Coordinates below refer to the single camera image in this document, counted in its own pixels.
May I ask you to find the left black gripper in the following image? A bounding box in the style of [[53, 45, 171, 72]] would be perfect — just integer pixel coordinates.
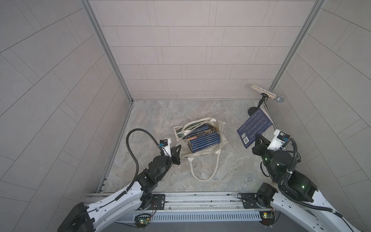
[[155, 145, 182, 182]]

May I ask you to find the floral canvas tote bag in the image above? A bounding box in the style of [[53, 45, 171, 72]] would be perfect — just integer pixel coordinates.
[[174, 118, 228, 182]]

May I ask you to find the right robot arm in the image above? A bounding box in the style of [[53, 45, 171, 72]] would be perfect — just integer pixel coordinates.
[[252, 130, 358, 232]]

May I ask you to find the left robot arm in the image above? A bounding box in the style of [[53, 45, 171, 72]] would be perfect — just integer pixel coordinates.
[[57, 129, 182, 232]]

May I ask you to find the stack of blue books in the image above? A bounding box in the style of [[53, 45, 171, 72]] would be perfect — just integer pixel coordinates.
[[184, 124, 221, 153]]

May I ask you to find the black microphone stand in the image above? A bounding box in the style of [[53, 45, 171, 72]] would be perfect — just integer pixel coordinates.
[[248, 93, 269, 116]]

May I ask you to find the glitter microphone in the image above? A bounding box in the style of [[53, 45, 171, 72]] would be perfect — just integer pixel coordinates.
[[250, 84, 284, 103]]

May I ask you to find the right circuit board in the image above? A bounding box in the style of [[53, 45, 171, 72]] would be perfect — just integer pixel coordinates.
[[260, 211, 276, 226]]

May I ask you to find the circuit board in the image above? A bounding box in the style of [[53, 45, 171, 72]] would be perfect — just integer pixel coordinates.
[[260, 211, 276, 226], [134, 213, 152, 229]]

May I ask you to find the left circuit board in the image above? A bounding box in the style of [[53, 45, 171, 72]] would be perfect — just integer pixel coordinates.
[[134, 213, 152, 229]]

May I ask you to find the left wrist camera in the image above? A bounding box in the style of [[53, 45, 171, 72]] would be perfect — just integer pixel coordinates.
[[159, 138, 171, 157]]

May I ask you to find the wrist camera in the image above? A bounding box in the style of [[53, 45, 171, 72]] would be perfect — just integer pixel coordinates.
[[159, 138, 171, 157], [267, 129, 290, 151]]

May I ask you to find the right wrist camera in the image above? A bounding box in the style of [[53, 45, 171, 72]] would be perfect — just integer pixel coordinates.
[[267, 129, 290, 151]]

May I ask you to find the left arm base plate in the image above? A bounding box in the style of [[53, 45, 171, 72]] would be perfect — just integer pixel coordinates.
[[138, 193, 166, 210]]

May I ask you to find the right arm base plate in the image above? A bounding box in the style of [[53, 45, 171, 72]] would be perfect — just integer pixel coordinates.
[[237, 191, 274, 209]]

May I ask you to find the aluminium mounting rail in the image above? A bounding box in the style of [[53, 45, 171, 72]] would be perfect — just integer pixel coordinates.
[[83, 191, 279, 224]]

